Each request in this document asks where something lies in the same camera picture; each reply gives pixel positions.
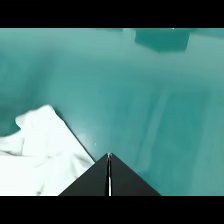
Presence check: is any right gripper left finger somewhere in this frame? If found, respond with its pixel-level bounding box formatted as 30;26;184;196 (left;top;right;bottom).
58;152;110;197

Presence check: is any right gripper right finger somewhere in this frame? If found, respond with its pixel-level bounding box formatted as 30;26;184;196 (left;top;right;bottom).
109;152;162;197

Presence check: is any white shirt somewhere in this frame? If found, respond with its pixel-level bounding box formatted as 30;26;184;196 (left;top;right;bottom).
0;104;96;197

